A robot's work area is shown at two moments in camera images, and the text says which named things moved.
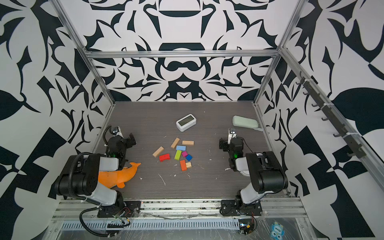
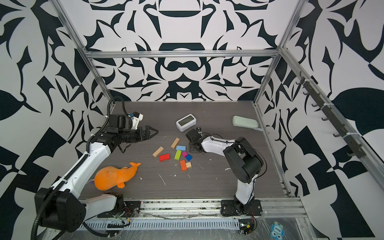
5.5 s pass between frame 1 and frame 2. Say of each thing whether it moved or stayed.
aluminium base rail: stayed
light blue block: stayed
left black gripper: moved
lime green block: stayed
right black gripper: moved
